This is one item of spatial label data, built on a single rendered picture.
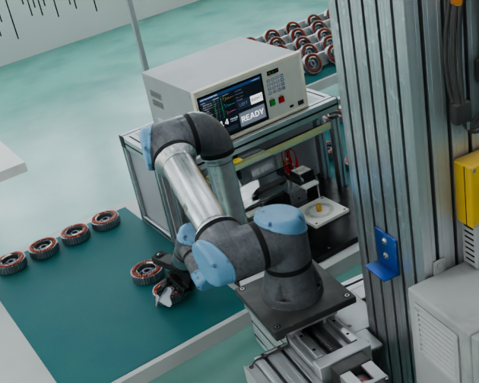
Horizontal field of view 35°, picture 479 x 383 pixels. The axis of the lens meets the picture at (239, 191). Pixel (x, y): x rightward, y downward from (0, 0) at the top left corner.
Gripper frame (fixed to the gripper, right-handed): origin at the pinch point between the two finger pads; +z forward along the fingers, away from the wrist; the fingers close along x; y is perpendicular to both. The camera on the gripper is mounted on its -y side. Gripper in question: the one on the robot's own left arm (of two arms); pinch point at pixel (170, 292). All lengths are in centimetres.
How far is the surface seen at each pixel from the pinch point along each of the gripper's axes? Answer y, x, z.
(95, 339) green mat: -3.4, -27.8, 3.2
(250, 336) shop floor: 6, 59, 85
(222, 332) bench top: 23.9, -2.6, -9.9
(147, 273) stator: -12.3, 1.4, 4.5
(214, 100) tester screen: -29, 39, -42
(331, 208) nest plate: 13, 64, -10
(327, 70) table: -68, 185, 41
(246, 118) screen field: -22, 49, -34
